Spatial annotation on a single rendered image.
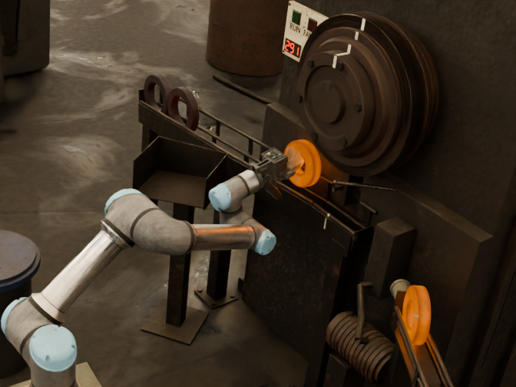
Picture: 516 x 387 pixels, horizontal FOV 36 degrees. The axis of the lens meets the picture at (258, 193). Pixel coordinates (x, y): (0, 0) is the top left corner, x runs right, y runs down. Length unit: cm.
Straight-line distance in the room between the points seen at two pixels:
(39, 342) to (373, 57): 116
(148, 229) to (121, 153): 210
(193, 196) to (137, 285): 69
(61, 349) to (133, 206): 42
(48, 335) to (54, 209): 164
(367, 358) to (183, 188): 90
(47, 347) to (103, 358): 82
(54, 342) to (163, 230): 40
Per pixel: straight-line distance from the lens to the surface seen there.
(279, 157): 248
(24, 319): 222
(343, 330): 234
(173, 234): 213
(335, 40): 225
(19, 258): 268
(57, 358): 211
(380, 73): 215
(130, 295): 321
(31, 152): 421
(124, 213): 218
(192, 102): 304
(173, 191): 272
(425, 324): 208
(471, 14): 217
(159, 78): 321
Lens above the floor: 199
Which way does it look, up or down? 30 degrees down
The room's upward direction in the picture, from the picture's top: 7 degrees clockwise
